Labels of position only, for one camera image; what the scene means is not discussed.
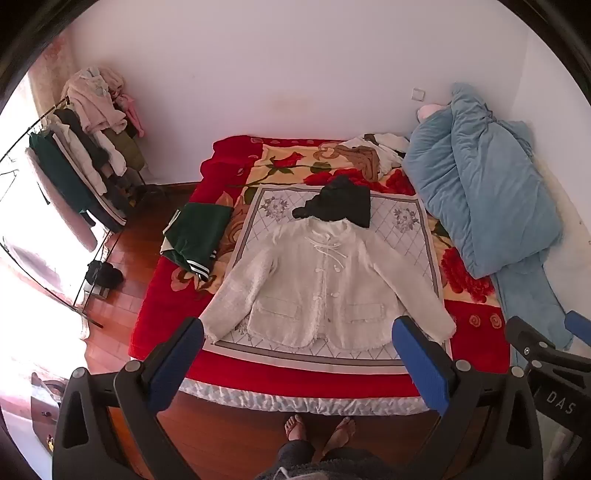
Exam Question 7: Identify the pile of pink clothes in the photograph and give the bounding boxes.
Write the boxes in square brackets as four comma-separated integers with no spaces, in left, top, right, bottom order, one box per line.
[61,67,146,138]

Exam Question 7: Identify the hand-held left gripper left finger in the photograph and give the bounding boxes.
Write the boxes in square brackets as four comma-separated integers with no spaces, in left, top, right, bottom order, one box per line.
[52,316,205,480]

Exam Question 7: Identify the black garment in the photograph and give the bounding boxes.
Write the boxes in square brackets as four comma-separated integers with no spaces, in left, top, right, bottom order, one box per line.
[292,175,372,229]

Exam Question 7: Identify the light blue quilt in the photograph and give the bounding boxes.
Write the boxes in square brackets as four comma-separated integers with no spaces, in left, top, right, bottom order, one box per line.
[401,83,564,279]

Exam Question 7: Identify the white fuzzy jacket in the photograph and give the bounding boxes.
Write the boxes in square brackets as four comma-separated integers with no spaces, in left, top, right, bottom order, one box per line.
[198,217,458,350]

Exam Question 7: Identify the white satin bed skirt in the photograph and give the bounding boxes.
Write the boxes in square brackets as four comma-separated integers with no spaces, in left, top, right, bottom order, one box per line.
[178,377,428,416]

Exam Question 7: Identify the black shoes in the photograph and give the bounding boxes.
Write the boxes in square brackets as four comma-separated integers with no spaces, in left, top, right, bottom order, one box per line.
[84,259,124,289]

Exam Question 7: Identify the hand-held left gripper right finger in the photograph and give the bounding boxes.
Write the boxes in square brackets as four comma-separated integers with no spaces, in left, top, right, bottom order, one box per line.
[392,316,543,480]

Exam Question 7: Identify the pink plush pillow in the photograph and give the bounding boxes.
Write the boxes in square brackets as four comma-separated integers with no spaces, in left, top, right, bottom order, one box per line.
[416,102,453,123]

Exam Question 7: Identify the white and brown clothes pile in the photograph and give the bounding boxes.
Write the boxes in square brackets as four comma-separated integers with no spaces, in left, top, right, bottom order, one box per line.
[339,133,411,183]

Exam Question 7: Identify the person's legs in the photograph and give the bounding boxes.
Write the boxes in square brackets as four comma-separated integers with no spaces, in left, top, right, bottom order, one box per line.
[275,414,357,480]

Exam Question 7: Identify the light blue pants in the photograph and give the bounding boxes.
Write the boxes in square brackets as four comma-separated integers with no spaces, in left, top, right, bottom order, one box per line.
[489,251,575,349]

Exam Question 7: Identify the green garment with striped cuffs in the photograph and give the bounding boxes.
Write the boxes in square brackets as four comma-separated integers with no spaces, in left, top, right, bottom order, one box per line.
[160,202,234,282]

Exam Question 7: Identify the black metal clothes rack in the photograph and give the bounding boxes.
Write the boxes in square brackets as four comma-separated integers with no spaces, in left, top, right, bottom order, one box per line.
[0,95,148,329]

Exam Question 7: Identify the white patterned cloth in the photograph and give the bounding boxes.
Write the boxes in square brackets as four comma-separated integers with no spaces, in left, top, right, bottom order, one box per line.
[205,185,453,376]

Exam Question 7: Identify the red floral blanket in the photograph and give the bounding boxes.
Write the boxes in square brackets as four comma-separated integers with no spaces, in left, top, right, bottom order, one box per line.
[127,135,513,398]

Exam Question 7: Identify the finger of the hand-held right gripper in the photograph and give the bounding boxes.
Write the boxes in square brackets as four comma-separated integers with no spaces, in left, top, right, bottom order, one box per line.
[505,316,558,367]
[564,309,591,348]

